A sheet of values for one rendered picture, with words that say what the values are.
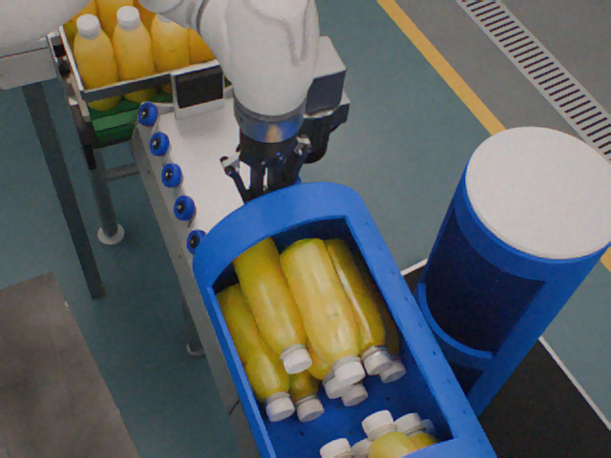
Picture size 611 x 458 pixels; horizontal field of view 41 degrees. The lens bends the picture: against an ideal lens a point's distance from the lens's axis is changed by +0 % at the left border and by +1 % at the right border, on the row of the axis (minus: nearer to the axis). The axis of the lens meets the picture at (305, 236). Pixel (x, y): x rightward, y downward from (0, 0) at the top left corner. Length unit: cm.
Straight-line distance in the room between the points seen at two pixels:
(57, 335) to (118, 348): 110
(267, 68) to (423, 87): 212
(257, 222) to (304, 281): 10
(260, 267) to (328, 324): 15
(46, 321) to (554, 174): 89
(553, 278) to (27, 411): 87
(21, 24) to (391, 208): 204
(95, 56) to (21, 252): 114
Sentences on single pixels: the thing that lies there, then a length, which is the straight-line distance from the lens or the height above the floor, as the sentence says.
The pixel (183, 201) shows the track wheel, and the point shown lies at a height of 98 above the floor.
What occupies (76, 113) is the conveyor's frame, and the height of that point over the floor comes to 90.
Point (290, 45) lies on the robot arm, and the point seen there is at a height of 153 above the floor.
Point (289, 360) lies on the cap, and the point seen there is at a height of 113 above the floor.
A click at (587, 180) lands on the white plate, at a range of 151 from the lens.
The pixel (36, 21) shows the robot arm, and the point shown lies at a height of 167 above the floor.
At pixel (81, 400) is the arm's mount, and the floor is 101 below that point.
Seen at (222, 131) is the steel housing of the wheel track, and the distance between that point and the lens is 158.
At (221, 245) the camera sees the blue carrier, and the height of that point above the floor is 119.
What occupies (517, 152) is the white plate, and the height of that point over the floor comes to 104.
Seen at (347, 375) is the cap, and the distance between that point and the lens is 107.
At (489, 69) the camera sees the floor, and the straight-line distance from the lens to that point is 312.
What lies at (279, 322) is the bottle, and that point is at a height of 114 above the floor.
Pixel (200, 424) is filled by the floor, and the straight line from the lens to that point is 227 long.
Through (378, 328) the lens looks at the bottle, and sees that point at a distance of 114.
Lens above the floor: 215
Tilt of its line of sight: 58 degrees down
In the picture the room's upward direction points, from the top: 8 degrees clockwise
